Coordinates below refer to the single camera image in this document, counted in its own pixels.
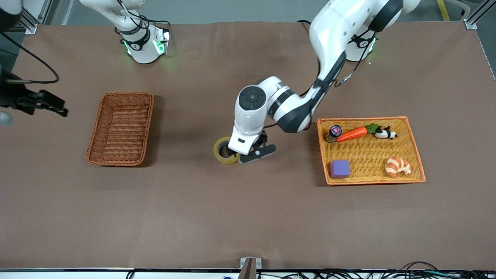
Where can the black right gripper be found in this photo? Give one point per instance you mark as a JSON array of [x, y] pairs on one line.
[[11, 97]]

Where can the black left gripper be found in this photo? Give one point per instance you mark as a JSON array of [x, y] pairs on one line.
[[264, 138]]

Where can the yellowish clear tape roll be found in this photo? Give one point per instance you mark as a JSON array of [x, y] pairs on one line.
[[221, 157]]

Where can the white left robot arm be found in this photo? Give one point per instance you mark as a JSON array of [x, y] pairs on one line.
[[294, 108]]

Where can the brown wicker basket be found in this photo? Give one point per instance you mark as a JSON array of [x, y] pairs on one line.
[[121, 128]]

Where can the orange wicker basket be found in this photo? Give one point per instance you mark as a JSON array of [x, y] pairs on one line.
[[370, 151]]

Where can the small bottle purple lid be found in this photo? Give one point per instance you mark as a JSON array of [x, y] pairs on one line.
[[333, 133]]

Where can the purple foam cube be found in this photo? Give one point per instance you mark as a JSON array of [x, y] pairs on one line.
[[340, 169]]

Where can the orange toy carrot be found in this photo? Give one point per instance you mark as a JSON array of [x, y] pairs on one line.
[[352, 134]]

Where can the brown table cover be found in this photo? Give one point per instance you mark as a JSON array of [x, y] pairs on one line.
[[193, 201]]

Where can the black white panda toy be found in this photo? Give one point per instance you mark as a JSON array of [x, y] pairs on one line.
[[384, 133]]

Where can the toy croissant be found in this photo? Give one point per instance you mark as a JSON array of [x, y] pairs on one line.
[[397, 166]]

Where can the aluminium frame profile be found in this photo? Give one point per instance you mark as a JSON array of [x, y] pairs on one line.
[[29, 19], [476, 15]]

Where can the metal table edge bracket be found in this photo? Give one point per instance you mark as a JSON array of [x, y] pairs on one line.
[[257, 262]]

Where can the brown post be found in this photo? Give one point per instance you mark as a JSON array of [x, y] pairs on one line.
[[248, 270]]

